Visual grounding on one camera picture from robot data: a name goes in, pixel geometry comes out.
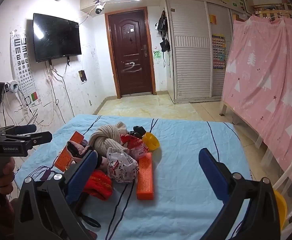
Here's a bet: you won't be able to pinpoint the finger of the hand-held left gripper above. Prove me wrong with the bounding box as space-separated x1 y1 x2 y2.
1 131 53 153
0 124 37 137

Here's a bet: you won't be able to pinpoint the black cord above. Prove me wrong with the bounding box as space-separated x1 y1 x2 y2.
78 211 102 228

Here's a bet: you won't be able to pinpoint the red snack packet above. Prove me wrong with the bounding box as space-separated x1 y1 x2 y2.
120 133 149 160

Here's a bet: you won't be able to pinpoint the eye chart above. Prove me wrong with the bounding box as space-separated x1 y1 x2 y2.
10 30 42 104

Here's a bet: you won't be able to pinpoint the small black hanging bag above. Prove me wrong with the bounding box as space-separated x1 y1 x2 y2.
160 39 171 52

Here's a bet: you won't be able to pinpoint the light blue bed sheet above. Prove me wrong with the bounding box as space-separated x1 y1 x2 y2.
10 114 252 240

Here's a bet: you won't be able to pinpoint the brown door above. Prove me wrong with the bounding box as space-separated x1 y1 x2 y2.
104 7 157 99

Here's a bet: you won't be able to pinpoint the pink and black glove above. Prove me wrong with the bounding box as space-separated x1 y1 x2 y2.
67 141 96 159

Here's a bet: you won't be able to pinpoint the long orange box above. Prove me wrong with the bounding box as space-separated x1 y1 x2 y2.
136 152 154 200

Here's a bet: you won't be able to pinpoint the white slatted wardrobe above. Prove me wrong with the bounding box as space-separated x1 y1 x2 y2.
165 0 234 103

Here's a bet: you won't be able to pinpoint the person's left hand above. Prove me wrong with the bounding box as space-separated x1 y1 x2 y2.
0 157 16 188

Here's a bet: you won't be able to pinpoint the yellow plastic basin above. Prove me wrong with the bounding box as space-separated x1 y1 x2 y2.
273 189 288 233

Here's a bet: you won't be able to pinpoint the white security camera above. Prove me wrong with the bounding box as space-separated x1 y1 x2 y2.
94 1 106 15

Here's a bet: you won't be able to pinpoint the black wall television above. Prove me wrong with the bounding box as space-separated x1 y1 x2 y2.
33 13 82 63

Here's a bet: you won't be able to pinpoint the black cloth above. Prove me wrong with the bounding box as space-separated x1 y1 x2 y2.
129 126 146 138

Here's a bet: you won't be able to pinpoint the beige knit scarf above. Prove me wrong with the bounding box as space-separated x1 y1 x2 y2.
88 121 128 155

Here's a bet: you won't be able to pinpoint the pink tree-print curtain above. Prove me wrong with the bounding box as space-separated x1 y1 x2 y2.
221 14 292 193

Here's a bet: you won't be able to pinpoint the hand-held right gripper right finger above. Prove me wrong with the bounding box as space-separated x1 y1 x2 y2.
198 148 283 240

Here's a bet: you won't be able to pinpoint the black wall cable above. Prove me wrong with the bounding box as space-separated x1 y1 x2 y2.
45 60 70 125

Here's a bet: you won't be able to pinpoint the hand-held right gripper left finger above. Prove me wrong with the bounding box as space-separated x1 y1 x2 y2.
14 149 99 240

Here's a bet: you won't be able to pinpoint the small yellow bowl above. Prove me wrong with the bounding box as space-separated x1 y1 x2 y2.
141 132 160 151

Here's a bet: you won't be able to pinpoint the white printed plastic bag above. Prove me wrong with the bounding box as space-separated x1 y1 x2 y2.
106 147 139 183

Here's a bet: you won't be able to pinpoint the colourful wardrobe poster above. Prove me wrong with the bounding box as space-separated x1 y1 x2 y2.
212 34 226 70

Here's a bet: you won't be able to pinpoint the small orange box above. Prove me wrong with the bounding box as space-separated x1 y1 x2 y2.
69 131 84 145

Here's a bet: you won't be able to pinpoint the flat orange box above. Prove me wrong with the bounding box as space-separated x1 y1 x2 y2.
54 147 73 172

